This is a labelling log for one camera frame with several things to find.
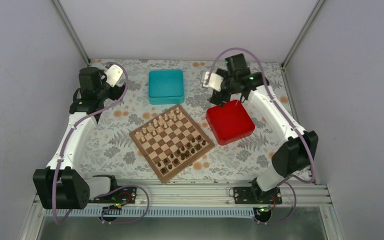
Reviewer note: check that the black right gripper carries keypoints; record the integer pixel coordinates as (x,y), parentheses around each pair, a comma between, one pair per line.
(215,96)

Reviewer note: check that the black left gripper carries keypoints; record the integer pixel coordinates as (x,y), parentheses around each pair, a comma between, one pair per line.
(117,93)

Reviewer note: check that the red plastic tray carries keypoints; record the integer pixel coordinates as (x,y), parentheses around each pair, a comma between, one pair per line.
(229,123)

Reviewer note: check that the wooden chess board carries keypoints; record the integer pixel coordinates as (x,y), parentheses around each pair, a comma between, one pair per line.
(160,144)

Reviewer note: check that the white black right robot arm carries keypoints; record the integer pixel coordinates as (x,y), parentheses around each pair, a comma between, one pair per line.
(297,145)

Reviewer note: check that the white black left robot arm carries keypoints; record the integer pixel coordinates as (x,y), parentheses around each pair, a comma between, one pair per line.
(60,185)

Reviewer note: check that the floral patterned table mat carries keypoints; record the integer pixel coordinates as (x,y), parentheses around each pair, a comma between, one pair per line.
(110,149)

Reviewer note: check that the teal plastic box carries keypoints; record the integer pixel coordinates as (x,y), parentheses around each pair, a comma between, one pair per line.
(166,87)

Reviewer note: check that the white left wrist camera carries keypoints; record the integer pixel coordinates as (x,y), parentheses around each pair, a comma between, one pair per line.
(113,75)

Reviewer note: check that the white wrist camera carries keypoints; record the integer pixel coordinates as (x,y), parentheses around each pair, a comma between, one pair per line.
(212,81)
(113,75)

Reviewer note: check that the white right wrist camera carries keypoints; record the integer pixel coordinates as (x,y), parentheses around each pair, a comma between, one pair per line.
(212,81)

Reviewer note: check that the left aluminium corner post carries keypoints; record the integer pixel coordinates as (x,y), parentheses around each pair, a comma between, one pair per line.
(71,31)

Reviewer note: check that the aluminium corner post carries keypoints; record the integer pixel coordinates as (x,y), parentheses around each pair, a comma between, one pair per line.
(71,31)
(305,28)

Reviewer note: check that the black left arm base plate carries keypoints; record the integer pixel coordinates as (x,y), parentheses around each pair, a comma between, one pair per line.
(125,195)

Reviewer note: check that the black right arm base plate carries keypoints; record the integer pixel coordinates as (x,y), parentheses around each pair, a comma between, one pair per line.
(247,195)

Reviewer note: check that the right aluminium corner post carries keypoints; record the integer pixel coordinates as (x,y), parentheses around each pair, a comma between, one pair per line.
(305,28)

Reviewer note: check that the aluminium front rail frame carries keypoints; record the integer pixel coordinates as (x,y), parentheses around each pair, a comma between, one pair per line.
(213,193)

